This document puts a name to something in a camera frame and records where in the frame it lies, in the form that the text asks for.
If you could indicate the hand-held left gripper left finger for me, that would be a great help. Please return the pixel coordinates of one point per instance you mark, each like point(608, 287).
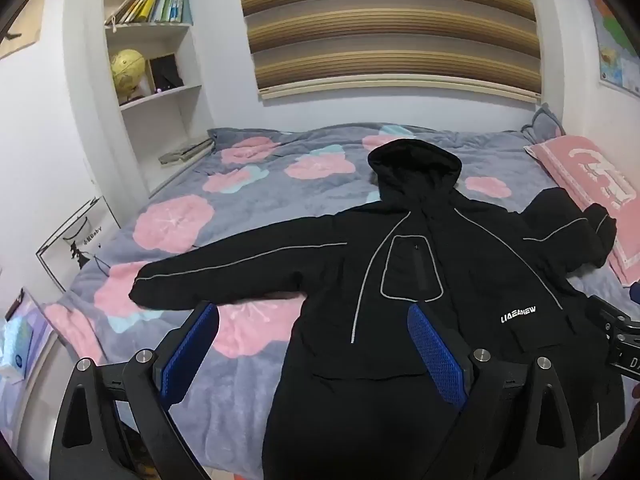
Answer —
point(190, 350)

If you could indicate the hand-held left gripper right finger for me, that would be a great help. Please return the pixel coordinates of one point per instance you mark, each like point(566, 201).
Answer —
point(435, 355)

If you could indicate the black hooded jacket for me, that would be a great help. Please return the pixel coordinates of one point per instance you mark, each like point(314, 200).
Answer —
point(400, 270)

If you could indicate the grey floral blanket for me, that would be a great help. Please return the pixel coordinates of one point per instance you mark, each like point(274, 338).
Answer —
point(250, 200)

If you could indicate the pink pillow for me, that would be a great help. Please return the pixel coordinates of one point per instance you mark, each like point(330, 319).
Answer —
point(590, 170)

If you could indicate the tissue box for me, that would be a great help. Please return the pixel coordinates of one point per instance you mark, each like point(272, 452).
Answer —
point(15, 350)

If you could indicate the stack of flat books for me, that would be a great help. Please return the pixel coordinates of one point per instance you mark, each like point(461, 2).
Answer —
point(185, 152)

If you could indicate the grey cushion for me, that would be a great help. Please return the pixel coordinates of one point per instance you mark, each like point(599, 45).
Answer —
point(545, 127)

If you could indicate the white bookshelf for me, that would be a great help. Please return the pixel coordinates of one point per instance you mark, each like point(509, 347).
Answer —
point(165, 115)

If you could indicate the black box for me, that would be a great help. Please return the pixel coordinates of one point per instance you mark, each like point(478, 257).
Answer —
point(165, 72)

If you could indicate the yellow globe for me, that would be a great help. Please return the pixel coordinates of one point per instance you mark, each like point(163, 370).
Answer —
point(127, 72)

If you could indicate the striped window blind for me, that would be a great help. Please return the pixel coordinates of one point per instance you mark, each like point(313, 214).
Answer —
point(390, 35)

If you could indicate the wall map poster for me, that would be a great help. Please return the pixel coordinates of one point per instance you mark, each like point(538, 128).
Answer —
point(617, 45)

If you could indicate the wooden wall board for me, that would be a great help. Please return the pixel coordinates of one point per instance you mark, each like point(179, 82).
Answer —
point(22, 20)

